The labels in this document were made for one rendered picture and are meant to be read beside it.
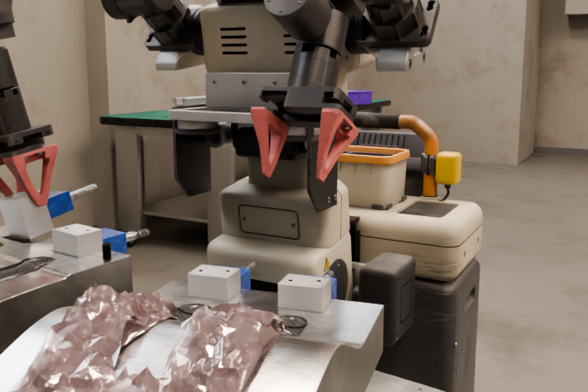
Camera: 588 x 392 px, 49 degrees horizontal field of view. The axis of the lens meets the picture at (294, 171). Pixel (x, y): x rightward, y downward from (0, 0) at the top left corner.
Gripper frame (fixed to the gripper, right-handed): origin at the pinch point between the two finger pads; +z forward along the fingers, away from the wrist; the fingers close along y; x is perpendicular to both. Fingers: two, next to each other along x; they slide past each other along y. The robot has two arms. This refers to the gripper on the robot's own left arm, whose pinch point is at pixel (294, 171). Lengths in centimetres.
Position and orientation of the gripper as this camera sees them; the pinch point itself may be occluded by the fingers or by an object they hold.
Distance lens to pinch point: 73.4
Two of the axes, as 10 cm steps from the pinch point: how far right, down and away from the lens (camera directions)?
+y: 8.9, 0.7, -4.6
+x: 4.2, 3.0, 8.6
